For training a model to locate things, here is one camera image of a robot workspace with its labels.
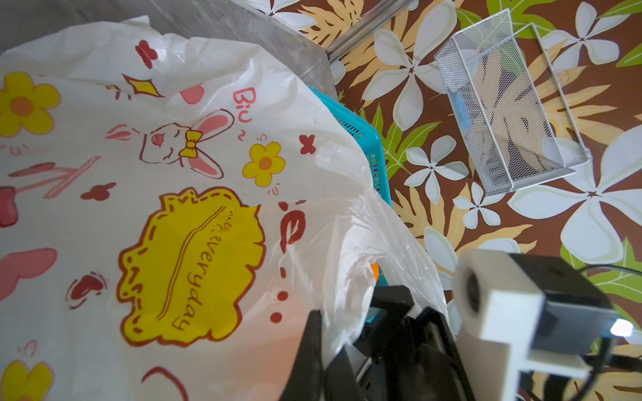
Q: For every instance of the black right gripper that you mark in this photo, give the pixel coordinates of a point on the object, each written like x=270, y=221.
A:
x=409, y=358

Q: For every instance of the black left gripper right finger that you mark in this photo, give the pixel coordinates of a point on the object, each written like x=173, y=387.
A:
x=339, y=380

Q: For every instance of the orange front right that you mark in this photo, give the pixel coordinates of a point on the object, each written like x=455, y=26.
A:
x=376, y=270

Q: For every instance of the white wire basket right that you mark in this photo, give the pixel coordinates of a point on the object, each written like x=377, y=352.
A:
x=497, y=99

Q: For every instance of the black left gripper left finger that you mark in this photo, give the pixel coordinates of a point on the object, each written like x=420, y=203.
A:
x=306, y=378

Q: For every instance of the teal plastic basket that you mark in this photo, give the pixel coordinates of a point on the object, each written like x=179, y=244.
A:
x=368, y=150

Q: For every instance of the white printed bag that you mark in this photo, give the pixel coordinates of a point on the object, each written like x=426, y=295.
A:
x=172, y=209

